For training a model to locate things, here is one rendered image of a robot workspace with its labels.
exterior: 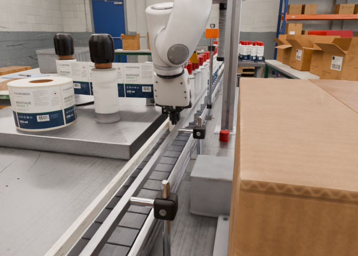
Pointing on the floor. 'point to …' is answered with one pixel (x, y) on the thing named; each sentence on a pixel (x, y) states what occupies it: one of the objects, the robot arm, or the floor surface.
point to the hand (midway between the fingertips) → (175, 116)
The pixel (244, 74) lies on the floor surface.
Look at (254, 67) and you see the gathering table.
